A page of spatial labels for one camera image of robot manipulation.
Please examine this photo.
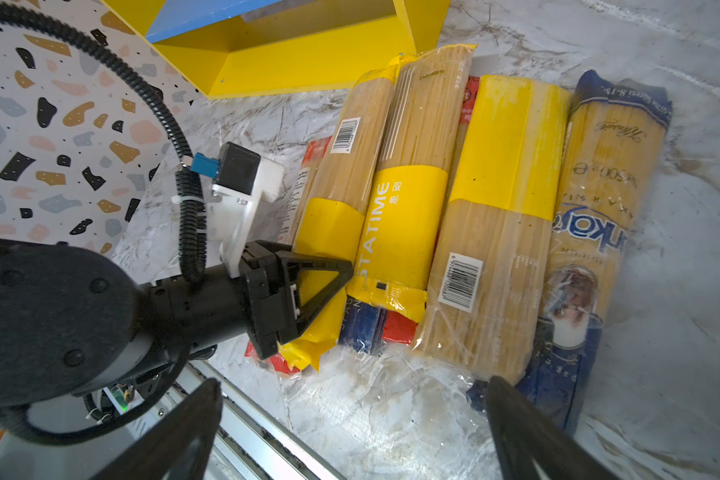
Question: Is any blue Barilla spaghetti bag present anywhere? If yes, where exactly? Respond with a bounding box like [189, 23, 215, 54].
[338, 297, 387, 354]

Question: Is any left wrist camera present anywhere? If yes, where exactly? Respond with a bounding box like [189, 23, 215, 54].
[190, 142, 285, 279]

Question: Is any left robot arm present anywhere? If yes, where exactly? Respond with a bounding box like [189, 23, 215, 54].
[0, 239, 352, 408]

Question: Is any navy spaghetti bag far right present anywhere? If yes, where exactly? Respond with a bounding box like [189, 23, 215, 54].
[466, 69, 674, 438]

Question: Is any metal base rail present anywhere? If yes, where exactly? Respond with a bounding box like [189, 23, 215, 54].
[0, 361, 345, 479]

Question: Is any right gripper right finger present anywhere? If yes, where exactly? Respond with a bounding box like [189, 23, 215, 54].
[484, 376, 616, 479]

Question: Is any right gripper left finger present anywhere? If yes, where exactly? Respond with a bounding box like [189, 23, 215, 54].
[94, 379, 223, 480]

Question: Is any red bag underneath pile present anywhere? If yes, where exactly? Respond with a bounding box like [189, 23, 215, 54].
[382, 76, 480, 345]

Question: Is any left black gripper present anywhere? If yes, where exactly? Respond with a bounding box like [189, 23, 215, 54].
[239, 241, 353, 359]

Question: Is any red label spaghetti bag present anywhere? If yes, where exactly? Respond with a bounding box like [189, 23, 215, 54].
[245, 136, 332, 378]

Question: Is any long yellow spaghetti bag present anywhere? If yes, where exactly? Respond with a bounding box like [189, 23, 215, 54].
[279, 57, 402, 370]

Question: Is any black corrugated cable conduit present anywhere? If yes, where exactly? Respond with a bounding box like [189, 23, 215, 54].
[0, 0, 210, 286]

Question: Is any yellow spaghetti bag with text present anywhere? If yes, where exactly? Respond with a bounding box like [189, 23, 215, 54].
[347, 44, 476, 322]

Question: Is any yellow shelf unit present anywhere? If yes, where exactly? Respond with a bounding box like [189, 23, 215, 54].
[106, 1, 450, 99]

